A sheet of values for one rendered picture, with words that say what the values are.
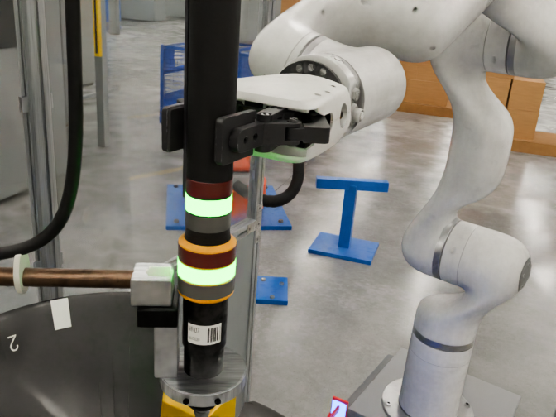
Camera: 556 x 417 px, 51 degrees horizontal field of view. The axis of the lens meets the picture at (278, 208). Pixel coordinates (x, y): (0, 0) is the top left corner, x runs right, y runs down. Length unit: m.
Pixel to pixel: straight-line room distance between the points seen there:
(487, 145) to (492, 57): 0.14
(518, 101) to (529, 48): 7.07
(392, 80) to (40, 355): 0.45
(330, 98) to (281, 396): 2.41
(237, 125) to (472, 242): 0.75
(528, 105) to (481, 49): 7.05
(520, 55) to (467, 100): 0.11
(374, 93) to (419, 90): 9.16
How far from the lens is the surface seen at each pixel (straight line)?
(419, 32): 0.70
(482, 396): 1.42
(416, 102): 9.76
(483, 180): 1.04
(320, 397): 2.83
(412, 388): 1.25
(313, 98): 0.45
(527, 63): 0.97
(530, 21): 0.93
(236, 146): 0.39
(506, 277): 1.08
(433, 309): 1.17
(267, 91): 0.46
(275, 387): 2.85
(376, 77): 0.59
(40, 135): 1.23
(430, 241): 1.11
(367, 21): 0.71
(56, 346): 0.64
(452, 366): 1.21
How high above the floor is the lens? 1.75
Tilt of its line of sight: 21 degrees down
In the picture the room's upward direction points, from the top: 4 degrees clockwise
